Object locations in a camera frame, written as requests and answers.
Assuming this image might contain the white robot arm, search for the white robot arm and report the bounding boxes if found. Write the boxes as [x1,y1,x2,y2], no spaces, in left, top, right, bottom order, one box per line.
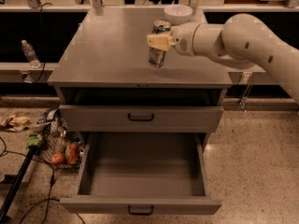
[147,13,299,103]

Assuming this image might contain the black metal stand leg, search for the black metal stand leg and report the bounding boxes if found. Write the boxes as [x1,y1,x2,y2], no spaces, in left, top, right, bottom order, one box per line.
[0,146,38,224]

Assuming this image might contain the white ceramic bowl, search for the white ceramic bowl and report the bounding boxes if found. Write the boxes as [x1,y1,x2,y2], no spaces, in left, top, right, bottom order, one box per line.
[164,5,192,25]

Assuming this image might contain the open grey middle drawer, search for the open grey middle drawer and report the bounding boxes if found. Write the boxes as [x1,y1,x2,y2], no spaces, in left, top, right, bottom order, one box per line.
[60,133,221,216]

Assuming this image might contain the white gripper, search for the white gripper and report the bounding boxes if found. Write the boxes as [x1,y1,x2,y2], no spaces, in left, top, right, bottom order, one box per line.
[147,22,200,56]

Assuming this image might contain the red apple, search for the red apple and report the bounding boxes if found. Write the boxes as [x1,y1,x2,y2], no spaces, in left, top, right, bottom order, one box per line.
[51,152,64,165]

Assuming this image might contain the black floor cable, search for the black floor cable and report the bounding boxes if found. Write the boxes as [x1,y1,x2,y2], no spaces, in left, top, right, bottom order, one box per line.
[0,135,87,224]

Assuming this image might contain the clear plastic water bottle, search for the clear plastic water bottle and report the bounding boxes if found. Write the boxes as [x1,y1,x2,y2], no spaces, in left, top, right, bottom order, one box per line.
[21,40,41,69]

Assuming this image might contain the metal rail bracket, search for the metal rail bracket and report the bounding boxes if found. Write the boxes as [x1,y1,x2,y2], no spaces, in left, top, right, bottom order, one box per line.
[238,72,252,112]

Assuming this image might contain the grey drawer cabinet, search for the grey drawer cabinet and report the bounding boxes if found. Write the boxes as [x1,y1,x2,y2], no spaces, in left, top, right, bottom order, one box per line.
[47,7,234,217]

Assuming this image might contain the wire mesh basket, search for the wire mesh basket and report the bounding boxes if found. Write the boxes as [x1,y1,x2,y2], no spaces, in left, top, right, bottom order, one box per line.
[40,117,84,169]

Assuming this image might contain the green snack bag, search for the green snack bag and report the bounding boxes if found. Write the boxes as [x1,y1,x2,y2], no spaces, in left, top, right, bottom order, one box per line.
[27,133,43,147]

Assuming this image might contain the red snack bag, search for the red snack bag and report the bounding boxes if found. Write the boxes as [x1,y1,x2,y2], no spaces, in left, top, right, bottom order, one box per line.
[65,143,79,164]

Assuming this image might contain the crumpled yellow snack wrapper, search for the crumpled yellow snack wrapper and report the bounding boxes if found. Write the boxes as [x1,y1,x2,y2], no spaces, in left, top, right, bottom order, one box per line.
[0,115,30,133]

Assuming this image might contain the red bull can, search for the red bull can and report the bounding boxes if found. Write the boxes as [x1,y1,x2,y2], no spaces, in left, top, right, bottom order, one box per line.
[147,20,171,68]

